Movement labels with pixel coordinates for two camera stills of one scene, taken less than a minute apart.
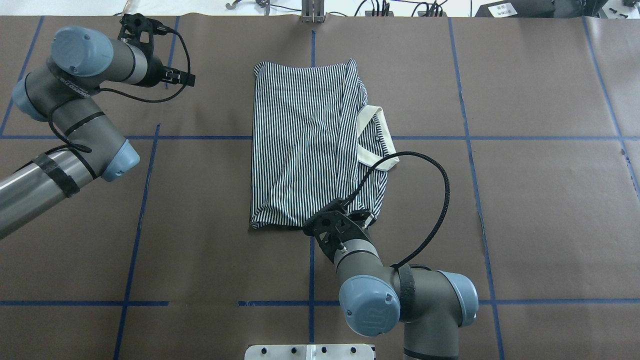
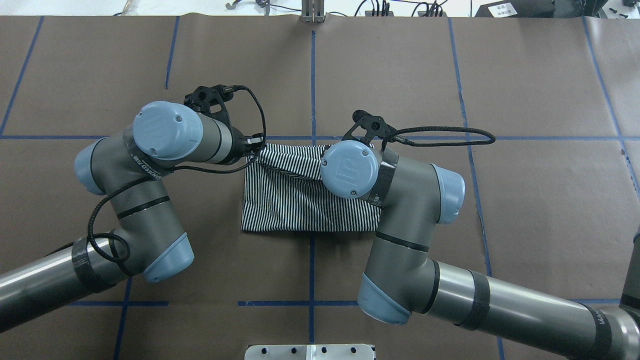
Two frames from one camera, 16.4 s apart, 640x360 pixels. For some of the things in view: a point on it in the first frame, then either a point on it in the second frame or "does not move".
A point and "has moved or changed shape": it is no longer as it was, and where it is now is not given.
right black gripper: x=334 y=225 to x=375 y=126
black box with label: x=518 y=9 does not move
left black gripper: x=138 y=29 to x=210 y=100
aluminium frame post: x=313 y=11 does not move
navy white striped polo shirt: x=315 y=141 has moved or changed shape
